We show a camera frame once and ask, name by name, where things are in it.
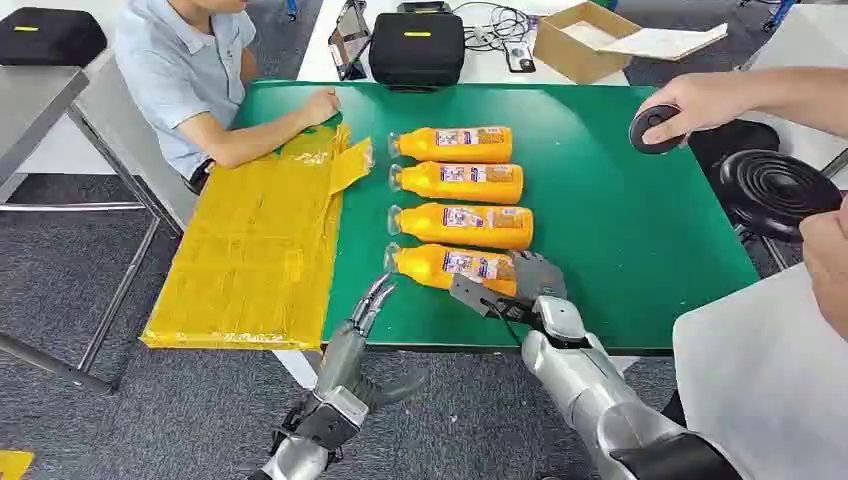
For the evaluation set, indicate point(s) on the open cardboard box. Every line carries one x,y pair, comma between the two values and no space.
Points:
570,60

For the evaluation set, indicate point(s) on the flat black device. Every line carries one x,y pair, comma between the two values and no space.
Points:
424,6

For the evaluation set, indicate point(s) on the green table mat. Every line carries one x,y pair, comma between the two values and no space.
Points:
596,218

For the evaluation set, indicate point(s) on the steel bench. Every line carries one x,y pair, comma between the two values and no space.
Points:
33,99

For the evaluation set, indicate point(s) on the tablet on stand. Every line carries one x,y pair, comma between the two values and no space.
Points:
348,33

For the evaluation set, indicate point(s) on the white side table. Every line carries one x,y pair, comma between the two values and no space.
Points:
815,33

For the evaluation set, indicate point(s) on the yellow plastic sheet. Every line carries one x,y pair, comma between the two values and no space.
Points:
252,265

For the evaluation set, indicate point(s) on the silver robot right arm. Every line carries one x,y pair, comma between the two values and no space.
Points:
596,397

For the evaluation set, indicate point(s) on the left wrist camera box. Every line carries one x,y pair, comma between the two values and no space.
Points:
334,417

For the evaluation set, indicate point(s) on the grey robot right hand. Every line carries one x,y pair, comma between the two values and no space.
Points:
538,277

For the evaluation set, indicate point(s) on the standing person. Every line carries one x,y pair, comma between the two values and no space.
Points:
762,371

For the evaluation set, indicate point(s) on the blue chair base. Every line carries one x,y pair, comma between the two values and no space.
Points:
778,13
291,8

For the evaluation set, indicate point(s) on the standing person's hand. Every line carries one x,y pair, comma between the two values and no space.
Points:
709,99
831,265

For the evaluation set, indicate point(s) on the orange drink bottle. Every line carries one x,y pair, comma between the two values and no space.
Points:
457,187
457,147
430,268
464,230

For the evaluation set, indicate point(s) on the black handheld device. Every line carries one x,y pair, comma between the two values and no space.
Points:
520,58

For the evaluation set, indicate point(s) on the black round disc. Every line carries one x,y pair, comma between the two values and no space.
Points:
639,129

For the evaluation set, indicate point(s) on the yellow floor marker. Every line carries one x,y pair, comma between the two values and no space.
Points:
12,464

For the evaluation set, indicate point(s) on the seated person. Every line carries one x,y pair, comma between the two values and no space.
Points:
172,66

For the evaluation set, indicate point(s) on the white paper sheets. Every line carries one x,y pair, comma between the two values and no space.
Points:
669,41

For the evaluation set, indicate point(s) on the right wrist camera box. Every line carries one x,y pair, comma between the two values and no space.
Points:
474,295

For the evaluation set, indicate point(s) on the white table with devices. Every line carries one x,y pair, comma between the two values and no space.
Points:
480,69

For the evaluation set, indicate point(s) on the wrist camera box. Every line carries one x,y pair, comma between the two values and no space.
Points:
334,417
474,295

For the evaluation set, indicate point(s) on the black round stool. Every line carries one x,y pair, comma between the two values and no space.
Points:
775,192

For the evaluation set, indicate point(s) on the seated person's right hand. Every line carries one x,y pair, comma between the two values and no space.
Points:
321,106

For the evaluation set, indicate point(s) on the black carry case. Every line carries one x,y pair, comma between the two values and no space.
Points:
417,50
50,40

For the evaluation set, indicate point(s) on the black bag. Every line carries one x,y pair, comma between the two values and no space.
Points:
732,139

